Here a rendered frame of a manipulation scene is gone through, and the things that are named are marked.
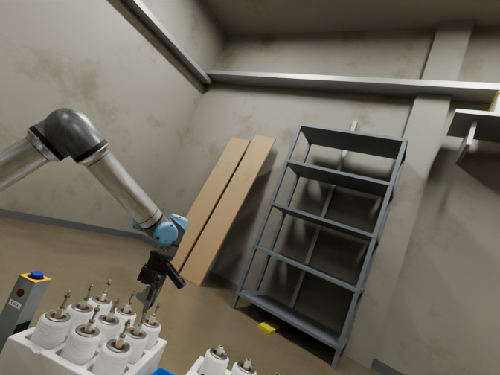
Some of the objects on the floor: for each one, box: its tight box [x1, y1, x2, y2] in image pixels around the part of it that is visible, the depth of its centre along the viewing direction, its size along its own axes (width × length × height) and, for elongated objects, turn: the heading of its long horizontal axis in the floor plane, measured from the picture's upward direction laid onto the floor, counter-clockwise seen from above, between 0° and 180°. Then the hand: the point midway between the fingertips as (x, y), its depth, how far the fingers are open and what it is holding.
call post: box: [0, 275, 51, 354], centre depth 98 cm, size 7×7×31 cm
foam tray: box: [0, 326, 167, 375], centre depth 100 cm, size 39×39×18 cm
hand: (148, 307), depth 102 cm, fingers open, 3 cm apart
